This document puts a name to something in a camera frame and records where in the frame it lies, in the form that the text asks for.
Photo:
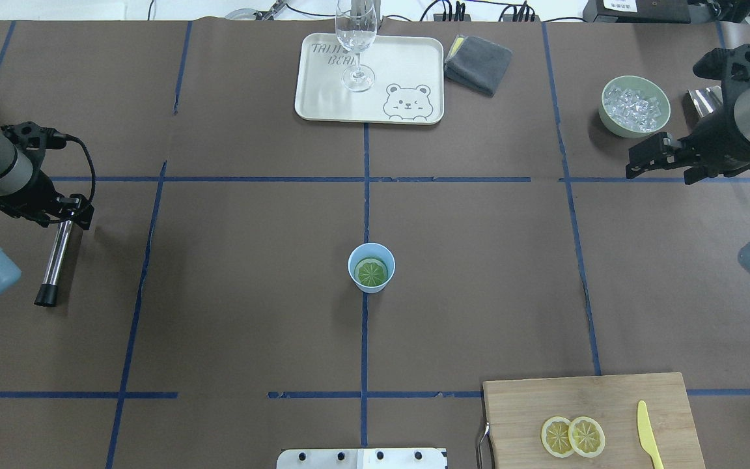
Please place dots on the steel muddler black tip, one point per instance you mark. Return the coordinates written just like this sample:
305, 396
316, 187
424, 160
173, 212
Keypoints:
48, 293

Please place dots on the yellow lemon slice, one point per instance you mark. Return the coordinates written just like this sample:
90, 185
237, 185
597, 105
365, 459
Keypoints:
582, 436
370, 272

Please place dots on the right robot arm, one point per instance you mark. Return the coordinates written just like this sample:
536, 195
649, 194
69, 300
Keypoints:
719, 145

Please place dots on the clear wine glass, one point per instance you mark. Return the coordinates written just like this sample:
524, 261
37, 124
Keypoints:
356, 25

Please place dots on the cream bear serving tray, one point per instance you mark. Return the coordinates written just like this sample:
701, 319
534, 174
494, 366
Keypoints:
408, 86

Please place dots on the steel ice scoop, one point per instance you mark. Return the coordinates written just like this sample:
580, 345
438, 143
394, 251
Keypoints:
706, 100

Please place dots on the grey folded cloth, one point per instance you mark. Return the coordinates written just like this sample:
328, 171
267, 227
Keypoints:
477, 64

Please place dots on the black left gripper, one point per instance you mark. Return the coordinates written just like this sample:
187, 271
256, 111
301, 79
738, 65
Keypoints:
43, 189

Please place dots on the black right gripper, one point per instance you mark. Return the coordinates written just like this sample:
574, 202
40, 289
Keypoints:
717, 144

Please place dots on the blue paper cup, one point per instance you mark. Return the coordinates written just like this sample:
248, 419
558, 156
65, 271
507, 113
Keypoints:
371, 250

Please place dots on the yellow plastic knife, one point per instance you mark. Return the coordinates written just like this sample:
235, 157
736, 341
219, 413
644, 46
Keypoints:
646, 435

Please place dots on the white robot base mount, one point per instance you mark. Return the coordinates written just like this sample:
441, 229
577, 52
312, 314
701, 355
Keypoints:
364, 458

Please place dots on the green bowl of ice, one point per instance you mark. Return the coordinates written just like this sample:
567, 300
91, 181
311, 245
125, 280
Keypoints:
632, 106

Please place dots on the bamboo cutting board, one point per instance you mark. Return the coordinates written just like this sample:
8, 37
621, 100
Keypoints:
516, 410

